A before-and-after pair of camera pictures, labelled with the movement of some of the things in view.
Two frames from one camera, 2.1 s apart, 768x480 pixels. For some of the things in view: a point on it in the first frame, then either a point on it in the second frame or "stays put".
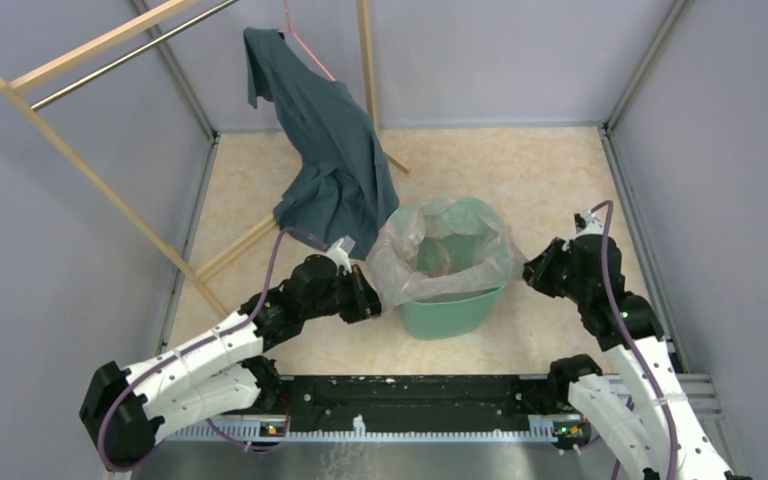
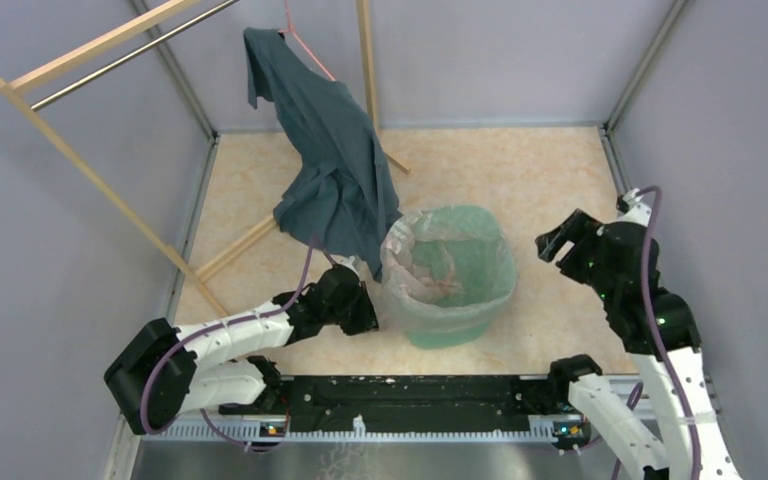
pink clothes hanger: [290, 29] stays put
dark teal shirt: [342, 188] stays put
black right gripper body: [554, 275] -> [580, 261]
